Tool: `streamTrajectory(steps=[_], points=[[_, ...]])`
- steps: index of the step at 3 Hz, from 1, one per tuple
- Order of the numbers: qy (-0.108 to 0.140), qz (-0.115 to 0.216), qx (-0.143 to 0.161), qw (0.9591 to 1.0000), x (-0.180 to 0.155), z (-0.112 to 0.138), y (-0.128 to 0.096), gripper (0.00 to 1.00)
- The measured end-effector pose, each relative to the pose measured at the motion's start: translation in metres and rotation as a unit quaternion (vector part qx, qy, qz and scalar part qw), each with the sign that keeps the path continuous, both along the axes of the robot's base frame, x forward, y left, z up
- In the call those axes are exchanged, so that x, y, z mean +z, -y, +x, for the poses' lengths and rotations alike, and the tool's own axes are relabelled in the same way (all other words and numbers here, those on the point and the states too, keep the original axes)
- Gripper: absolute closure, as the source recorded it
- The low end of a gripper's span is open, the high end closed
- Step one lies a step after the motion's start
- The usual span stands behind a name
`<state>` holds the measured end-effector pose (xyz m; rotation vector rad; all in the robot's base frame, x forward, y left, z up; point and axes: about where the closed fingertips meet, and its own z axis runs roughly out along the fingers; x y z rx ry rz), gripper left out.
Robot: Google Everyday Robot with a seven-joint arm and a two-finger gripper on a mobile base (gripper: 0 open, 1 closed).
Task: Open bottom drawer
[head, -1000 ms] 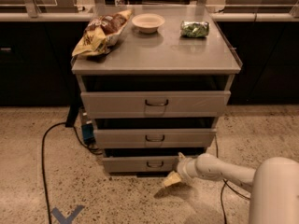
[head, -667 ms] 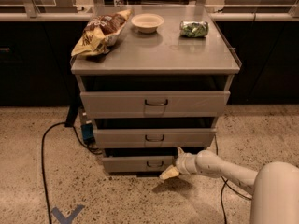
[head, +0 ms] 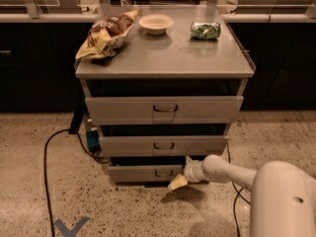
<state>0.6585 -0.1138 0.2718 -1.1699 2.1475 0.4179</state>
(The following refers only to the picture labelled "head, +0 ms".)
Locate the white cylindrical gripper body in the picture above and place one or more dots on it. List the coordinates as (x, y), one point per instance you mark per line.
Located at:
(190, 173)

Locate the grey bottom drawer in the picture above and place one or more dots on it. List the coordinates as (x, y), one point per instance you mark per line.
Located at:
(145, 173)

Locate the grey drawer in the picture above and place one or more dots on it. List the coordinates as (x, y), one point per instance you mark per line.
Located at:
(163, 110)
(145, 173)
(150, 146)

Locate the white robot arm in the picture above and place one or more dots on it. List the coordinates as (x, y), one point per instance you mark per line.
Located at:
(283, 197)

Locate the grey top drawer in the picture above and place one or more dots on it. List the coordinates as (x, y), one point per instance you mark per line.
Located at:
(163, 110)

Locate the grey drawer cabinet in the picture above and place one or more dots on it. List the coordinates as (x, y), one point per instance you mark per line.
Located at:
(170, 65)

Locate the grey middle drawer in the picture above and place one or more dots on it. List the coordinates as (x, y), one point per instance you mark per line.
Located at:
(150, 146)

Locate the blue power box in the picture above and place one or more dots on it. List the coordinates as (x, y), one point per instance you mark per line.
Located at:
(93, 143)

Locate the green snack bag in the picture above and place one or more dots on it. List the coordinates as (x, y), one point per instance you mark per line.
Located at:
(205, 31)

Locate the white paper bowl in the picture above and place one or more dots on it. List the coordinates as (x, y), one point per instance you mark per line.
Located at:
(156, 24)

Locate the brown yellow chip bag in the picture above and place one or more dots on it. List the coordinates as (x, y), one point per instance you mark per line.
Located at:
(106, 35)

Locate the dark counter with rail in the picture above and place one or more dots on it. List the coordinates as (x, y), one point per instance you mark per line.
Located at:
(37, 65)

